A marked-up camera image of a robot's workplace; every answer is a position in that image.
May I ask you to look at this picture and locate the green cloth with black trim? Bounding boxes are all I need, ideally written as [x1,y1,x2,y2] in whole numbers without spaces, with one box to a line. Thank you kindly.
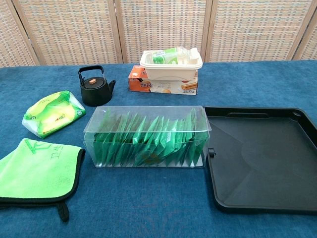
[0,138,86,223]

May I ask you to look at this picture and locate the clear plastic box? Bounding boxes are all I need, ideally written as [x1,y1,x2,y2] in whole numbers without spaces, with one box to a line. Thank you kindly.
[83,105,211,169]

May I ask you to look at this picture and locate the blue table cloth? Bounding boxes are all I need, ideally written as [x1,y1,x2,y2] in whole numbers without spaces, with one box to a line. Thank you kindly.
[0,59,317,238]

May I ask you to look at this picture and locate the green plastic packet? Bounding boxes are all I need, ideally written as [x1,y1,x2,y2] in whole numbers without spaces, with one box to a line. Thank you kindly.
[95,108,112,139]
[132,116,149,145]

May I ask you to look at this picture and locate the cream plastic tub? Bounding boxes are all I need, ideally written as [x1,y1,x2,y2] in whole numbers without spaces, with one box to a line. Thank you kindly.
[140,49,203,81]

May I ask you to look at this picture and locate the green yellow tissue pack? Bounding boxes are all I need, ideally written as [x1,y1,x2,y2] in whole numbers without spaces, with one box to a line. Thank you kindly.
[21,91,87,139]

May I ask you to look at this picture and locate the black plastic tray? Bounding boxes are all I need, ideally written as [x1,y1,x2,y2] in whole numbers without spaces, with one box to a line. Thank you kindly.
[203,106,317,216]

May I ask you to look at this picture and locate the orange cardboard snack box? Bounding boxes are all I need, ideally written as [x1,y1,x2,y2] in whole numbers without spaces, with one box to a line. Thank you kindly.
[128,65,199,95]

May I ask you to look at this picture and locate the clear plastic wrapped packet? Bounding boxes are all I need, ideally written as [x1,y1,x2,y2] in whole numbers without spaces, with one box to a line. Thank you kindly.
[179,47,200,65]

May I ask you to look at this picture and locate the black cast iron kettle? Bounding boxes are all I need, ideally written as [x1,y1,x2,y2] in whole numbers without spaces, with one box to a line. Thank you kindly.
[78,65,117,107]

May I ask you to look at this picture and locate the green white wrapped packet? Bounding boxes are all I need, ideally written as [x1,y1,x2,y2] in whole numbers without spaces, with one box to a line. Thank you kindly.
[151,48,183,65]

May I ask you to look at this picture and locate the woven wicker folding screen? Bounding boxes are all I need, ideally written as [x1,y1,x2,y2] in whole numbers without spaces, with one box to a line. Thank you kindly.
[0,0,317,67]

